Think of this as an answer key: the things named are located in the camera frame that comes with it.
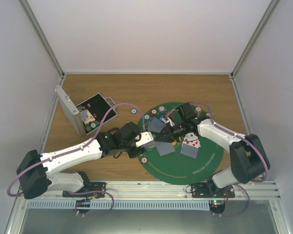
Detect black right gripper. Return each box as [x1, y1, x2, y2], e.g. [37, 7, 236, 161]
[155, 120, 188, 142]

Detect grey slotted cable duct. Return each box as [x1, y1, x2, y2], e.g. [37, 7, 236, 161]
[27, 199, 209, 211]

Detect round green poker mat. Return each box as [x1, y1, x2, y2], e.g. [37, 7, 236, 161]
[138, 102, 224, 185]

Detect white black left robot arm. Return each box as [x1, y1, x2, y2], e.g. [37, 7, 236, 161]
[16, 122, 153, 199]

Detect blue face-down burn card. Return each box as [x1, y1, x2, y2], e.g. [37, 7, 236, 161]
[180, 145, 199, 159]

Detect silver aluminium poker case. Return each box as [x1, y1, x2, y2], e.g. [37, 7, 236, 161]
[55, 85, 116, 136]

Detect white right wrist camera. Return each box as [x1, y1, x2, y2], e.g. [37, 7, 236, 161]
[165, 116, 175, 127]

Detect face-up black clubs card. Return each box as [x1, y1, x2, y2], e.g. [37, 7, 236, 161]
[183, 133, 198, 142]

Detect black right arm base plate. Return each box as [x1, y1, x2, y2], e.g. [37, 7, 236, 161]
[190, 182, 235, 198]

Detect blue 50 chips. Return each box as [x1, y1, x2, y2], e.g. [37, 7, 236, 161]
[144, 115, 150, 121]

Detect face-up red hearts card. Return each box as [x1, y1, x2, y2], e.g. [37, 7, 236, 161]
[183, 137, 201, 149]

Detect chip stack inside case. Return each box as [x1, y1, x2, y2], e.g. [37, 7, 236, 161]
[89, 121, 100, 130]

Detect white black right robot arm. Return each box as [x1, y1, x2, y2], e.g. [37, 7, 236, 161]
[155, 102, 270, 197]

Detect blue playing card deck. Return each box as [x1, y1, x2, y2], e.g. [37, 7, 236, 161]
[143, 142, 155, 150]

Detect black red triangular all-in button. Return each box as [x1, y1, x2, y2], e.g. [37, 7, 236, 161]
[167, 109, 176, 118]

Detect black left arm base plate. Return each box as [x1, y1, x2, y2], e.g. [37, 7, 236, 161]
[62, 181, 106, 199]

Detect blue orange 10 chip stack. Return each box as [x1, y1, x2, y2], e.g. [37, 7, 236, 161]
[158, 105, 167, 113]

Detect blue green 50 chip stack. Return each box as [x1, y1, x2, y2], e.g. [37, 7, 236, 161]
[131, 108, 138, 115]

